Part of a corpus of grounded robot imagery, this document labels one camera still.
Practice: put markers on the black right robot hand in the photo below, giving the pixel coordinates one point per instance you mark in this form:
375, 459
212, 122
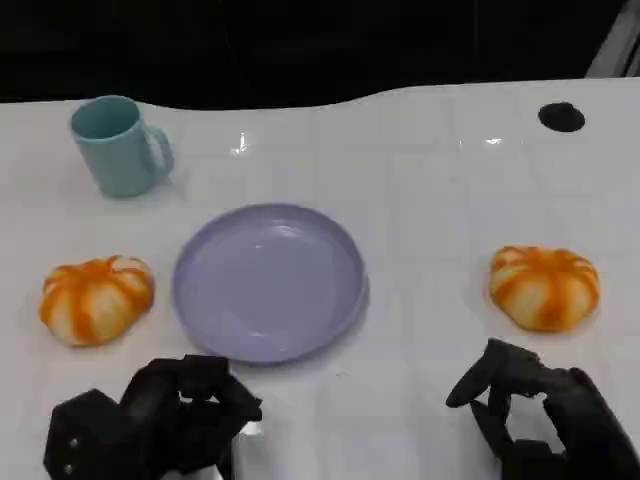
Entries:
575, 415

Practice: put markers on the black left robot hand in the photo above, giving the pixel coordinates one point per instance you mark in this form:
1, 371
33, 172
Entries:
200, 400

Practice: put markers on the pale green mug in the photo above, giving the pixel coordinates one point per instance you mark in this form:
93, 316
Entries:
112, 155

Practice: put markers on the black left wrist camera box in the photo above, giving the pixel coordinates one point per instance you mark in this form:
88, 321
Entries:
85, 435

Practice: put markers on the lilac plate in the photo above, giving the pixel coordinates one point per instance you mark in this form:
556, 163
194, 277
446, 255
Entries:
270, 282

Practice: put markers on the grey background frame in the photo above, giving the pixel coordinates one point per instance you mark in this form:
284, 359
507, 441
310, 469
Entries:
617, 45

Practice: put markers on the orange white toy bread roll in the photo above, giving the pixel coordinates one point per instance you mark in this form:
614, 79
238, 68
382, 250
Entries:
95, 302
542, 290

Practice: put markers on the black round table grommet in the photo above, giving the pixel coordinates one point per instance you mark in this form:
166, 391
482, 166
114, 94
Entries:
560, 116

